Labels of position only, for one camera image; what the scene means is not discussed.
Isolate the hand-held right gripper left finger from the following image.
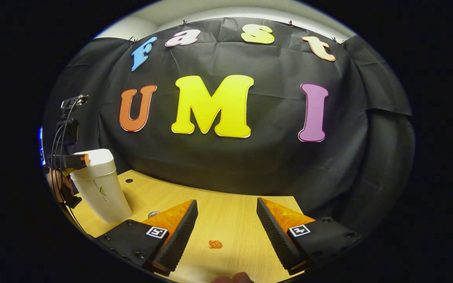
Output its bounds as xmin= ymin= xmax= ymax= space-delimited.
xmin=95 ymin=199 xmax=199 ymax=277

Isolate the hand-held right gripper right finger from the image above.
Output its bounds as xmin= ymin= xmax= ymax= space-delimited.
xmin=256 ymin=198 xmax=363 ymax=276

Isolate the white desktop garbage bin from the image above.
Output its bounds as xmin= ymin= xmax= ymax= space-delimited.
xmin=70 ymin=149 xmax=133 ymax=224

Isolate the wooden desktop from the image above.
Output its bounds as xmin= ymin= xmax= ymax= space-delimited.
xmin=69 ymin=170 xmax=315 ymax=283

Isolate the black backdrop cloth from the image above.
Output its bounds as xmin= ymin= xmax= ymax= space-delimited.
xmin=42 ymin=17 xmax=416 ymax=236

